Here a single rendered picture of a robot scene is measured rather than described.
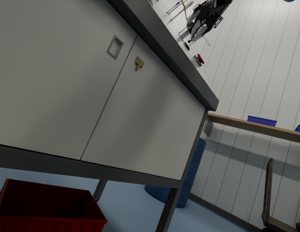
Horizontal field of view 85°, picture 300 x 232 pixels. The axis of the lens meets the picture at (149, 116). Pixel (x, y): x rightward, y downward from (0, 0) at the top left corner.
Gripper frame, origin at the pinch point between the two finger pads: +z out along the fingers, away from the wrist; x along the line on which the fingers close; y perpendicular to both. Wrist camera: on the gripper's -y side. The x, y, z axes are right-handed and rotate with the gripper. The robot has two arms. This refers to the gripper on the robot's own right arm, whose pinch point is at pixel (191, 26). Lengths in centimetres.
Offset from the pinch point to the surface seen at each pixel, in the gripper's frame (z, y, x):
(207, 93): 21.9, -27.1, -18.0
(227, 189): 60, 18, -210
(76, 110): 57, -47, 26
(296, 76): -120, 59, -190
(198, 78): 22.0, -29.1, -6.4
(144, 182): 66, -46, -11
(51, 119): 61, -50, 29
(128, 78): 42, -39, 19
